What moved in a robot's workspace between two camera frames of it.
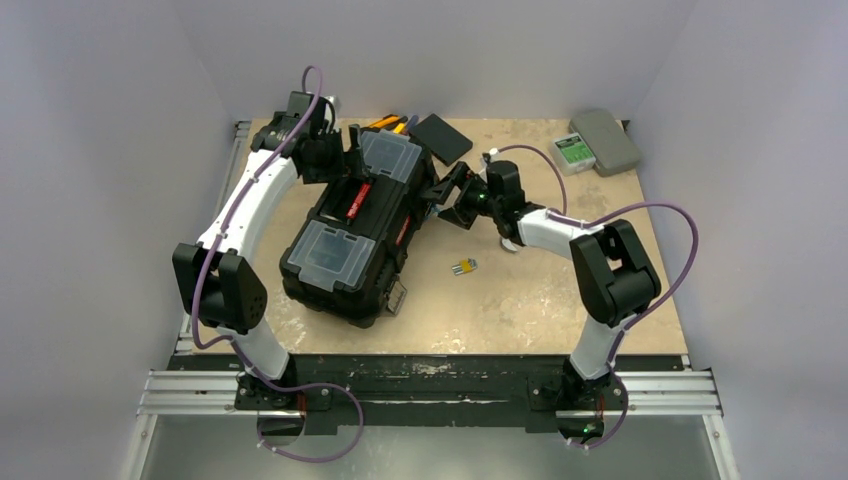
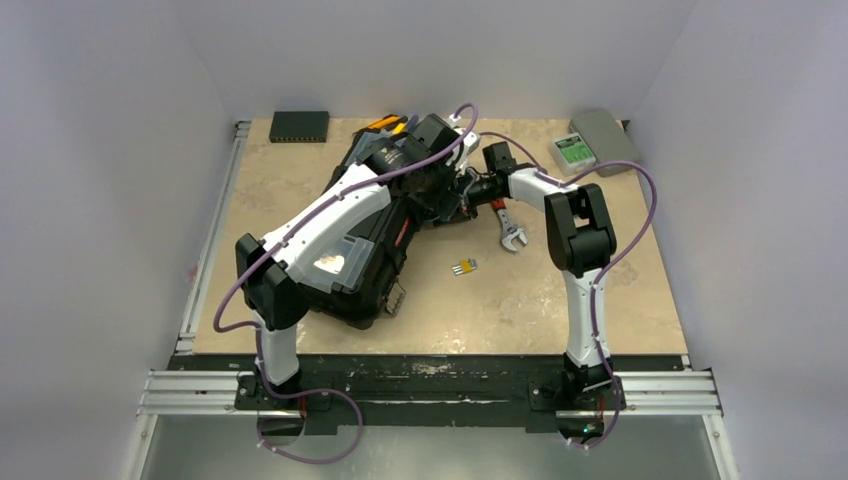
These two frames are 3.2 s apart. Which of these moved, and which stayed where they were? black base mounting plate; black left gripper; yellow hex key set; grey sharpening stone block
Moved: black left gripper
Stayed: grey sharpening stone block; black base mounting plate; yellow hex key set
